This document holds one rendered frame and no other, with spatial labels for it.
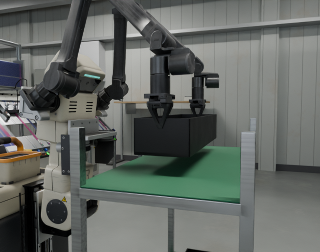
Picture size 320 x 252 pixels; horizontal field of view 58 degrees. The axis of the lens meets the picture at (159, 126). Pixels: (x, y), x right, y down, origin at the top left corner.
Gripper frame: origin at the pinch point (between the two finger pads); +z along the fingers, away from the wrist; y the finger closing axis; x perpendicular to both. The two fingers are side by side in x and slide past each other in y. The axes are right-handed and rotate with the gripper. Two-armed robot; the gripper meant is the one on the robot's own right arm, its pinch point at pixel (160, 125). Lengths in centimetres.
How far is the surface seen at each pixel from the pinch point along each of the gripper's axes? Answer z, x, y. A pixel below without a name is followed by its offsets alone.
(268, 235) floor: 109, -38, 194
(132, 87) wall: -54, 224, 494
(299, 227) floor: 109, -67, 223
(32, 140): 27, 200, 170
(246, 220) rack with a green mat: 18.8, -24.8, -17.8
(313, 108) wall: -7, -121, 488
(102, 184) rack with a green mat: 14.8, 11.2, -14.2
